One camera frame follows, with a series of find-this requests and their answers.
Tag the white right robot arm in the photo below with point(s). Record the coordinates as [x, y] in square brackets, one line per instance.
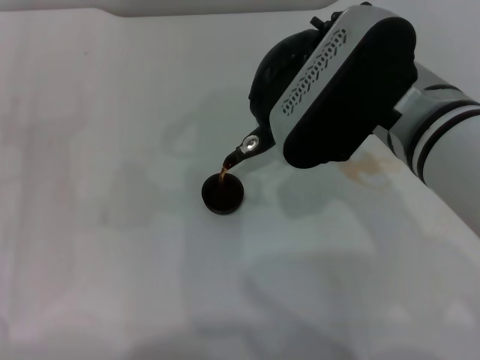
[446, 135]

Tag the black round teapot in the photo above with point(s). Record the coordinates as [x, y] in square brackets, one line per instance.
[279, 75]

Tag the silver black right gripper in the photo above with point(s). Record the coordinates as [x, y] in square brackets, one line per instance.
[352, 93]

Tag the small dark teacup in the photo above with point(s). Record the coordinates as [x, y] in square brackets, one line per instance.
[223, 198]

